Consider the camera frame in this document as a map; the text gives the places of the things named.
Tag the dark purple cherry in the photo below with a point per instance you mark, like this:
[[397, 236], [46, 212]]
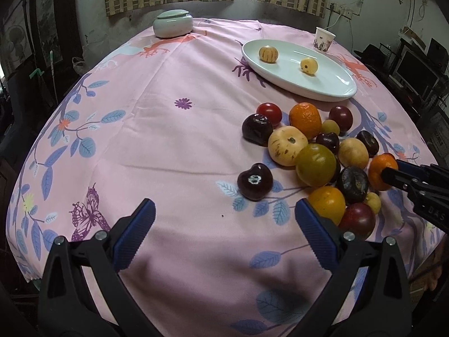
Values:
[[329, 140]]

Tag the pink floral tablecloth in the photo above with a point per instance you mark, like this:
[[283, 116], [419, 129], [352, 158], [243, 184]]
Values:
[[161, 119]]

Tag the dark cherry with stem scar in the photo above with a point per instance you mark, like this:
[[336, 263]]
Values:
[[255, 183]]

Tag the dark red plum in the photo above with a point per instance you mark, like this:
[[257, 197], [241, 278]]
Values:
[[342, 116]]

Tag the white lidded ceramic jar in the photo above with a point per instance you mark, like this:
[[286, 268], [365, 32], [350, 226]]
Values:
[[173, 23]]

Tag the pale yellow speckled apple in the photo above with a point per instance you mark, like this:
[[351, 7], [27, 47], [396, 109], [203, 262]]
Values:
[[284, 145]]

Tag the red cherry tomato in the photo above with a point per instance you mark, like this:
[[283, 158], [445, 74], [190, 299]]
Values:
[[271, 111]]

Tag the wall power socket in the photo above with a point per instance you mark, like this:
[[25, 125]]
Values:
[[340, 9]]

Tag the orange yellow tomato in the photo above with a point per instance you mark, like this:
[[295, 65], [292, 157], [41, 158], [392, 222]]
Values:
[[328, 202]]

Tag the large orange tangerine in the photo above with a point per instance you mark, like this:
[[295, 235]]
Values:
[[306, 118]]

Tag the large dark wrinkled plum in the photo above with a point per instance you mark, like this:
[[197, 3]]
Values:
[[353, 183]]

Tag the green-yellow tomato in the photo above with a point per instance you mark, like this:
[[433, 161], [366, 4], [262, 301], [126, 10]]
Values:
[[315, 165]]

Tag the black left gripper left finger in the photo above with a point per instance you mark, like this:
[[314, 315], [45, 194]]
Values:
[[82, 293]]

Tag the standing fan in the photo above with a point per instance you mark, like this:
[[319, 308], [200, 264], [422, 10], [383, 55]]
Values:
[[17, 48]]

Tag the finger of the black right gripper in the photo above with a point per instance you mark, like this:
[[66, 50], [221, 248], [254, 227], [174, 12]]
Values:
[[431, 174], [412, 186]]

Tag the white oval plate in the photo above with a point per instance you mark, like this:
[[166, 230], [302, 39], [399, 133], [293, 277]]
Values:
[[331, 83]]

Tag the small yellow apple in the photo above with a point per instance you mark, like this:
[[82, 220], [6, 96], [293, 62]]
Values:
[[309, 66]]

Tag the small yellow-green fruit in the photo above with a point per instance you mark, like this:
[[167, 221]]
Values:
[[329, 126]]

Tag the striped tan round fruit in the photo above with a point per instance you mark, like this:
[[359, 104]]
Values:
[[268, 54]]

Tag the patterned paper cup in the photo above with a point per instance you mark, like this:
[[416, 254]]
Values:
[[323, 40]]

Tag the dark purple plum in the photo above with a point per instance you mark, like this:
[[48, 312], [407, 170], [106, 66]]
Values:
[[257, 129]]

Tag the red plum near edge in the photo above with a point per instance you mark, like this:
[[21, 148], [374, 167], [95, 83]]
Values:
[[359, 219]]

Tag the yellow potato-like fruit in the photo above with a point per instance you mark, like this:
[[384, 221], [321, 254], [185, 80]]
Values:
[[353, 153]]

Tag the computer monitor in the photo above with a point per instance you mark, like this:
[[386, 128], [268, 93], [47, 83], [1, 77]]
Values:
[[413, 72]]

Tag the dark framed picture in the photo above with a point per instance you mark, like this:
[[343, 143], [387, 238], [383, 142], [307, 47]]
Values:
[[55, 35]]

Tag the small orange tangerine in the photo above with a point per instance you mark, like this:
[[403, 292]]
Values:
[[377, 165]]

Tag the dark wrinkled date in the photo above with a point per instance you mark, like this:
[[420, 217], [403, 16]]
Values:
[[369, 142]]

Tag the small yellow loquat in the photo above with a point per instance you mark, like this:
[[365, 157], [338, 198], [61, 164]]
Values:
[[373, 201]]

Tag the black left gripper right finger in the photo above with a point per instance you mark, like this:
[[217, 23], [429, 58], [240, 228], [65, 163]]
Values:
[[367, 293]]

